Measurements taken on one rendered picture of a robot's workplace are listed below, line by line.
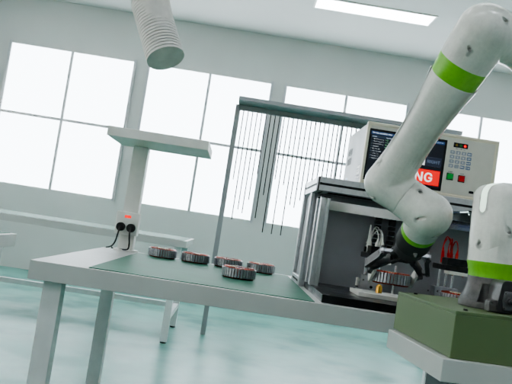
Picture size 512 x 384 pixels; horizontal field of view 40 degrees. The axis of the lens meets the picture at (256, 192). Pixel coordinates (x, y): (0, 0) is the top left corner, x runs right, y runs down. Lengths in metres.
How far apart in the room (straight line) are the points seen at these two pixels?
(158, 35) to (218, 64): 5.78
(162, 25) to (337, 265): 1.27
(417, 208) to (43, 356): 1.05
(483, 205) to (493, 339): 0.27
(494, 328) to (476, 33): 0.62
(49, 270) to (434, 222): 0.99
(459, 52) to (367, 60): 7.34
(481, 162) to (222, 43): 6.66
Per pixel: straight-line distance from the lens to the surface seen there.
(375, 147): 2.30
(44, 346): 1.98
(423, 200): 1.70
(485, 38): 1.56
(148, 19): 3.03
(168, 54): 2.99
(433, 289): 2.34
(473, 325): 1.30
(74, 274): 1.90
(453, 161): 2.36
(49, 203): 8.80
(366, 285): 2.28
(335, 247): 2.39
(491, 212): 1.41
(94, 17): 9.05
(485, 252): 1.41
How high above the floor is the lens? 0.92
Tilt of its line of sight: 3 degrees up
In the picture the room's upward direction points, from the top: 9 degrees clockwise
